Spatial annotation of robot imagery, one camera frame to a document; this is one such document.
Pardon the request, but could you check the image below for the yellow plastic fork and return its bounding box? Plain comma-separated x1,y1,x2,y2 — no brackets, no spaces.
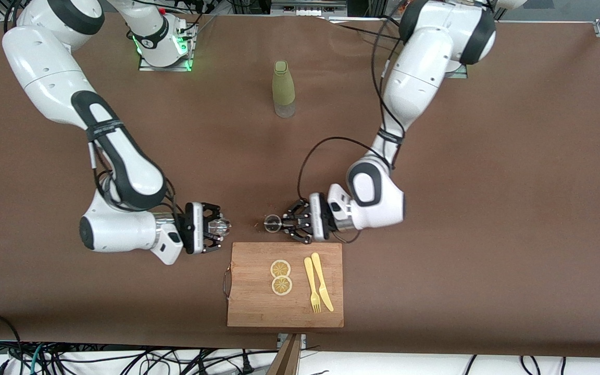
304,257,322,314

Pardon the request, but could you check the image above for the yellow plastic knife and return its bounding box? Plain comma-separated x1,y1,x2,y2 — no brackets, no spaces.
311,252,334,313

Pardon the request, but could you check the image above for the wooden cutting board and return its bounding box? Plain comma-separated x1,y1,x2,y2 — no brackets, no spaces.
223,242,344,328

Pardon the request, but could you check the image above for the green sleeved glass bottle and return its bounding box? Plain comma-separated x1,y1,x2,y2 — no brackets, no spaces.
272,60,296,118

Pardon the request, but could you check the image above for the brown table cover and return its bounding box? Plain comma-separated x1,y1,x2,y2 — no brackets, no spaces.
0,9,600,360

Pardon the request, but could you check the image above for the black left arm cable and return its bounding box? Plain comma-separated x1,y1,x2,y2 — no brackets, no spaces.
297,0,415,245

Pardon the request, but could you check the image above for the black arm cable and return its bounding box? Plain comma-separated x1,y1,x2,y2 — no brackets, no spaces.
297,0,415,245
89,141,186,222

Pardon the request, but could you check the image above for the small metal bracket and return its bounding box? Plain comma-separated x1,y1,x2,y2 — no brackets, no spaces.
277,333,307,348

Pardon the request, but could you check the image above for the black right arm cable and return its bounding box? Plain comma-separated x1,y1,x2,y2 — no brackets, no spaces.
89,141,186,222

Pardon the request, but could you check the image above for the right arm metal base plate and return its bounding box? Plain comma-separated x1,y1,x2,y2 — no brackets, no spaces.
139,23,196,72

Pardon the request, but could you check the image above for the black base power cable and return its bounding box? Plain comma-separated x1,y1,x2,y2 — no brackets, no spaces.
326,18,402,42

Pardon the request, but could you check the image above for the grey metal frame rail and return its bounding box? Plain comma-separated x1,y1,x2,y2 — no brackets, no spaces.
270,0,349,17

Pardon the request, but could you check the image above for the teal cable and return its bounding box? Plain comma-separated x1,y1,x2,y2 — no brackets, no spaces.
28,344,43,375

